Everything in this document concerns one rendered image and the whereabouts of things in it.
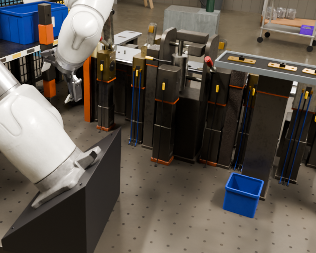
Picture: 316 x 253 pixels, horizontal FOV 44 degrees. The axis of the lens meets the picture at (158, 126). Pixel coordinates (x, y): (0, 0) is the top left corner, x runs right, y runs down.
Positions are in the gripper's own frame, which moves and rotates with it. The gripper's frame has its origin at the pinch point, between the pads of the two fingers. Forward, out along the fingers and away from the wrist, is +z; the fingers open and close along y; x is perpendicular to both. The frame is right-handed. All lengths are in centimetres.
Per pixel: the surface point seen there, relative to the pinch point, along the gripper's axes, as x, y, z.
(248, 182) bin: 26, 66, -21
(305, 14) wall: 732, 36, 413
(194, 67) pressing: 55, 22, 1
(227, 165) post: 35, 61, -4
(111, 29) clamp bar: 33.5, -9.1, 3.4
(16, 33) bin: 10.8, -34.9, 30.0
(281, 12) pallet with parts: 607, 6, 365
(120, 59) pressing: 35.7, 0.5, 15.0
